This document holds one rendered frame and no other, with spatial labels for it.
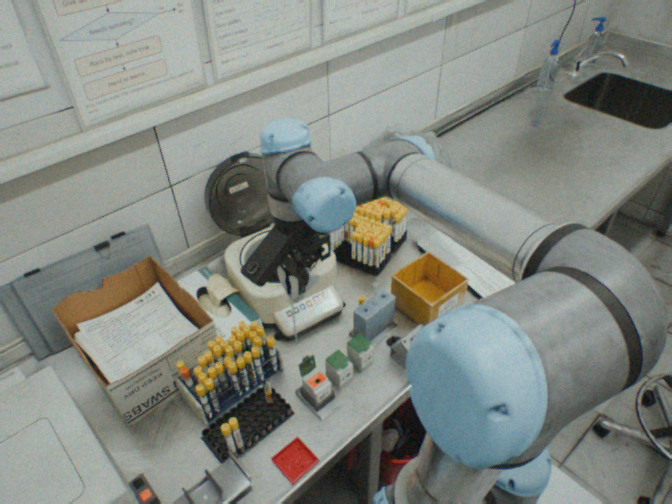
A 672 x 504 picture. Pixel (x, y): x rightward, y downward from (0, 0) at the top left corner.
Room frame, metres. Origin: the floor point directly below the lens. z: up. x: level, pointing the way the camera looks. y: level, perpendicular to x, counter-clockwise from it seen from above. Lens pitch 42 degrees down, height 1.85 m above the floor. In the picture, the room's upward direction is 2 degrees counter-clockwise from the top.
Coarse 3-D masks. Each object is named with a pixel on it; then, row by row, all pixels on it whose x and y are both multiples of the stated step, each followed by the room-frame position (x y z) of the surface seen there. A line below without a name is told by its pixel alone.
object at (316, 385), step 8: (304, 376) 0.62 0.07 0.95; (312, 376) 0.62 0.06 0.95; (320, 376) 0.62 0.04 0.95; (304, 384) 0.61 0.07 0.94; (312, 384) 0.60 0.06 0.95; (320, 384) 0.60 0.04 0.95; (328, 384) 0.60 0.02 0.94; (312, 392) 0.59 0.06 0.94; (320, 392) 0.58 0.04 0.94; (328, 392) 0.60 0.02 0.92; (320, 400) 0.58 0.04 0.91
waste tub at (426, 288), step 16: (432, 256) 0.95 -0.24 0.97; (400, 272) 0.90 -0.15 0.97; (416, 272) 0.94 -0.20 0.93; (432, 272) 0.94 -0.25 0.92; (448, 272) 0.91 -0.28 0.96; (400, 288) 0.86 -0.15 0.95; (416, 288) 0.92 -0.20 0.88; (432, 288) 0.92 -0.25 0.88; (448, 288) 0.90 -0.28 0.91; (464, 288) 0.86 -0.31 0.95; (400, 304) 0.85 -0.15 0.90; (416, 304) 0.82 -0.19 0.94; (432, 304) 0.78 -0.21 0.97; (448, 304) 0.82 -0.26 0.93; (416, 320) 0.81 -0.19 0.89; (432, 320) 0.79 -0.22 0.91
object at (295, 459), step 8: (296, 440) 0.52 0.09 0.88; (288, 448) 0.50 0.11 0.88; (296, 448) 0.50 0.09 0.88; (304, 448) 0.50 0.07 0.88; (280, 456) 0.48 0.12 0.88; (288, 456) 0.48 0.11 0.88; (296, 456) 0.48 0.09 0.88; (304, 456) 0.48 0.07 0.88; (312, 456) 0.48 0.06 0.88; (280, 464) 0.47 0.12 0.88; (288, 464) 0.47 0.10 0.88; (296, 464) 0.47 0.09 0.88; (304, 464) 0.47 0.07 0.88; (312, 464) 0.46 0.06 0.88; (288, 472) 0.45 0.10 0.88; (296, 472) 0.45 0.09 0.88; (304, 472) 0.45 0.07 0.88; (288, 480) 0.44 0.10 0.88; (296, 480) 0.43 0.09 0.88
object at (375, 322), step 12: (372, 300) 0.80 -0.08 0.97; (384, 300) 0.80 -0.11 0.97; (360, 312) 0.77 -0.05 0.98; (372, 312) 0.77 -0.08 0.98; (384, 312) 0.79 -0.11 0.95; (360, 324) 0.76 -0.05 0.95; (372, 324) 0.76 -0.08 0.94; (384, 324) 0.79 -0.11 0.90; (396, 324) 0.80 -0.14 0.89; (372, 336) 0.76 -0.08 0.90; (384, 336) 0.77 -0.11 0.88
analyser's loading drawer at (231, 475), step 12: (216, 468) 0.45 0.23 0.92; (228, 468) 0.44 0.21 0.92; (240, 468) 0.44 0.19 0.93; (204, 480) 0.42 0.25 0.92; (216, 480) 0.42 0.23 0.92; (228, 480) 0.42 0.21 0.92; (240, 480) 0.42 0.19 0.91; (252, 480) 0.42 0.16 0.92; (192, 492) 0.40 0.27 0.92; (204, 492) 0.40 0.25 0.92; (216, 492) 0.40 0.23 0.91; (228, 492) 0.40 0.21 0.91; (240, 492) 0.40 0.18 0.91
